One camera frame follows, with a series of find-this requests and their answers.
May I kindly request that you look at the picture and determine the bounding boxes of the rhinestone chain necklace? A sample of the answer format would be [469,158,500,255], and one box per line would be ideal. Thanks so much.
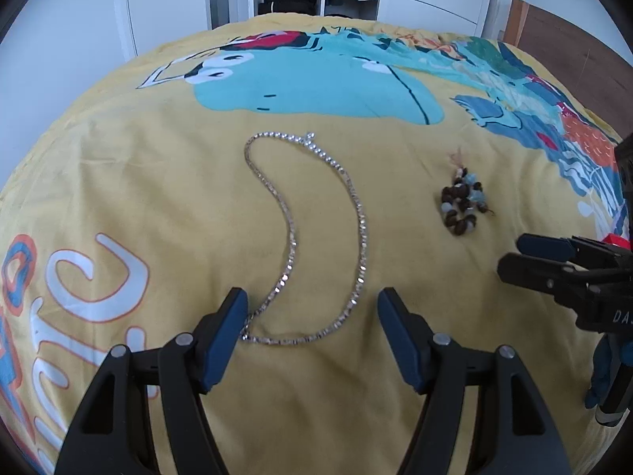
[240,130,371,346]

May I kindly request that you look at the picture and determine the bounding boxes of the brown and blue bead bracelet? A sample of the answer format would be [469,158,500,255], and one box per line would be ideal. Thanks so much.
[438,147,495,238]

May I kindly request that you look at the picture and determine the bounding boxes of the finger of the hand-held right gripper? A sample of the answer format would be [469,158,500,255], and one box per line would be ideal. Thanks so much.
[497,252,594,305]
[517,234,608,264]

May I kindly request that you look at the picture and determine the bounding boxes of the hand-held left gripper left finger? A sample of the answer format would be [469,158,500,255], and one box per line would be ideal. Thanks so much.
[53,287,249,475]

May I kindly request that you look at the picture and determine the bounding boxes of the white door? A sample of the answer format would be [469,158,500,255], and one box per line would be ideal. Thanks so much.
[111,0,213,60]

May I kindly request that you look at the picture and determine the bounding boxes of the wooden headboard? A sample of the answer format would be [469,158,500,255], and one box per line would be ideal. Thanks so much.
[504,0,633,144]

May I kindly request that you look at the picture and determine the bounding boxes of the yellow printed blanket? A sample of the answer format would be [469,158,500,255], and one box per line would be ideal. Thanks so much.
[0,12,633,475]

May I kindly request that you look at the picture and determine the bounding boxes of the black folded clothes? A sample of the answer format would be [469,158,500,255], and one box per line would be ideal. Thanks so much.
[258,0,320,15]

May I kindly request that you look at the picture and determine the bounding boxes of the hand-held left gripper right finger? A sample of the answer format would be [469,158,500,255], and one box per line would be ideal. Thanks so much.
[377,287,567,475]

